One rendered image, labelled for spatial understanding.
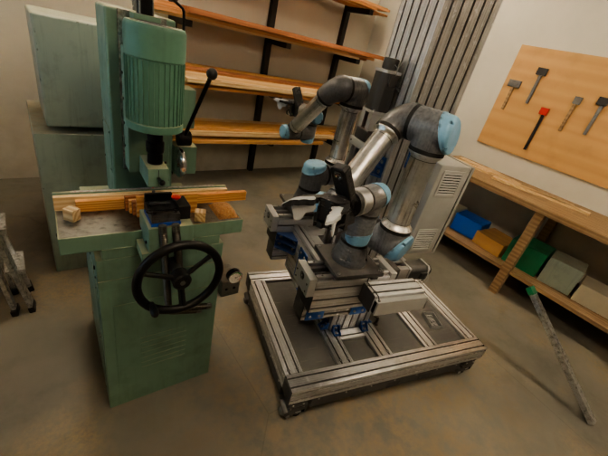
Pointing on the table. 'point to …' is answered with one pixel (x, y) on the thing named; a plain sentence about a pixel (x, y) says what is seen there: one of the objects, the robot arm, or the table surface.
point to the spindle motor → (154, 76)
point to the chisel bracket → (153, 172)
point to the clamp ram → (156, 196)
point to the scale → (139, 188)
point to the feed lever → (195, 110)
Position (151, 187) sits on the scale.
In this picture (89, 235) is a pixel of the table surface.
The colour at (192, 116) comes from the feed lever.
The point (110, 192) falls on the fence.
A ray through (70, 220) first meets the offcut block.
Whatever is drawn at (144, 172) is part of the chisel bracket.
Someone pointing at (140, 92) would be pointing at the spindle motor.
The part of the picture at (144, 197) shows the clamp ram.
